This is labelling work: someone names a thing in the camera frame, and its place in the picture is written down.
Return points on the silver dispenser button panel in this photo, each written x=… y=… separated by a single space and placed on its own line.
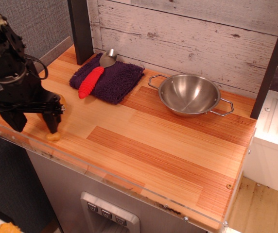
x=104 y=217

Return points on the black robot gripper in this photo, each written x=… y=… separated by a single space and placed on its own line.
x=25 y=93

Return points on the steel bowl with handles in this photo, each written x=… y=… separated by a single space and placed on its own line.
x=188 y=95

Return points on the spoon with red handle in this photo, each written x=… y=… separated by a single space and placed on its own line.
x=107 y=59

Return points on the dark right shelf post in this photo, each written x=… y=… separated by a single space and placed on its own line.
x=266 y=83

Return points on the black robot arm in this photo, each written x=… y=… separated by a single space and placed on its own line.
x=12 y=56

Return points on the orange object bottom left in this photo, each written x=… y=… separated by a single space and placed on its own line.
x=9 y=228

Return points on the dark left shelf post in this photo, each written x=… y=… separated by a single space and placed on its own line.
x=81 y=31

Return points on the purple folded towel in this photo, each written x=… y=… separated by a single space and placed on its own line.
x=114 y=84

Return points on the grey toy fridge cabinet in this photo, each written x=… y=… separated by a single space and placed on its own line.
x=63 y=185

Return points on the dark shelf post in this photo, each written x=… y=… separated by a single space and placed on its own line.
x=81 y=31
x=266 y=83

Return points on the yellow toy chicken drumstick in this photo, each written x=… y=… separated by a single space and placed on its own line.
x=56 y=136

